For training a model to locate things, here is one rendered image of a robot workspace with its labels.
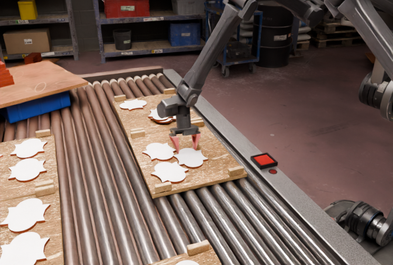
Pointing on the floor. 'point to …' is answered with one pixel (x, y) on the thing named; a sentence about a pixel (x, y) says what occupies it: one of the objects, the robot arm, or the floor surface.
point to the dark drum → (272, 34)
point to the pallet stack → (331, 30)
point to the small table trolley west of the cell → (237, 40)
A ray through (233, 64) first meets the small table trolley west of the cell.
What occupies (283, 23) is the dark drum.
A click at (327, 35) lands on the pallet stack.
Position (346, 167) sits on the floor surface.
